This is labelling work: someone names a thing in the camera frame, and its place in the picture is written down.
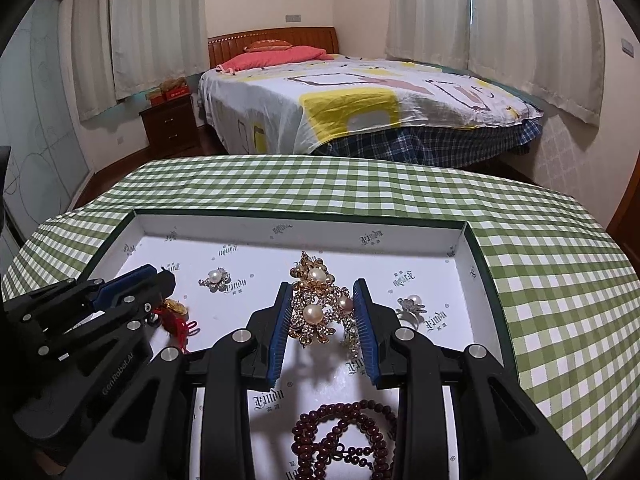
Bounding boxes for small gold flower pearl brooch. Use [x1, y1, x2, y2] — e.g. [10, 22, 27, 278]
[198, 267, 232, 292]

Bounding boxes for rhinestone brooch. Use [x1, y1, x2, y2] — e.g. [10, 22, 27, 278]
[345, 320, 363, 361]

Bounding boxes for red gift box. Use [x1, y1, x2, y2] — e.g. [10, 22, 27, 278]
[145, 77, 191, 106]

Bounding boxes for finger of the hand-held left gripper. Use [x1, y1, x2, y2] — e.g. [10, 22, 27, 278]
[31, 271, 178, 362]
[2, 262, 158, 334]

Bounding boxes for silver pearl ring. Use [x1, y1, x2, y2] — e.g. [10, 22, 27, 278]
[396, 294, 431, 328]

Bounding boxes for wooden nightstand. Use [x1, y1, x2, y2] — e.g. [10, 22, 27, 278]
[139, 95, 198, 148]

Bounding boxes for red knot brooch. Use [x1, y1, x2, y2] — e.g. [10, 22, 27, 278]
[150, 297, 201, 356]

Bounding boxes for dark green jewelry box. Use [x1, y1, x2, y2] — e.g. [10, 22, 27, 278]
[70, 207, 523, 480]

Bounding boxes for frosted glass wardrobe door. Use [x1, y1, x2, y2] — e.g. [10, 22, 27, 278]
[0, 0, 93, 241]

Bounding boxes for green checked tablecloth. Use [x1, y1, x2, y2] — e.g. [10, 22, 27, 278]
[0, 154, 640, 480]

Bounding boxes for wooden door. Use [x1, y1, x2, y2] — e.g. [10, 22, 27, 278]
[607, 160, 640, 241]

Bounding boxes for blue plaid blanket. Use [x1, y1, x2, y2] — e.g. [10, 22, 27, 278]
[320, 120, 543, 168]

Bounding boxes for patterned white bedsheet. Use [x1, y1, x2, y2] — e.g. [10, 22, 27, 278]
[197, 55, 543, 156]

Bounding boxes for dark red bead bracelet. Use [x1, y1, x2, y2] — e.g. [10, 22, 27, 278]
[291, 399, 401, 480]

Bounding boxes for pink pillow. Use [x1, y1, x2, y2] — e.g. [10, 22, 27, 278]
[215, 46, 331, 73]

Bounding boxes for orange cushion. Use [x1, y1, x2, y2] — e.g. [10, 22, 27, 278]
[243, 39, 293, 53]

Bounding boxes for large gold pearl brooch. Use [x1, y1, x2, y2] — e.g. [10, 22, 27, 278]
[289, 251, 357, 348]

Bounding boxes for white curtain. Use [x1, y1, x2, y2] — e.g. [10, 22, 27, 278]
[110, 0, 208, 98]
[385, 0, 471, 68]
[70, 0, 118, 121]
[467, 0, 603, 126]

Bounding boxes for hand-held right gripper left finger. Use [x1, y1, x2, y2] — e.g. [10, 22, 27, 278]
[65, 281, 294, 480]

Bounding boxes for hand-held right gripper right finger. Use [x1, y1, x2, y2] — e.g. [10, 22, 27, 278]
[351, 278, 589, 480]

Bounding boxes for wooden headboard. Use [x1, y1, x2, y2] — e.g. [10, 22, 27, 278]
[207, 26, 341, 68]

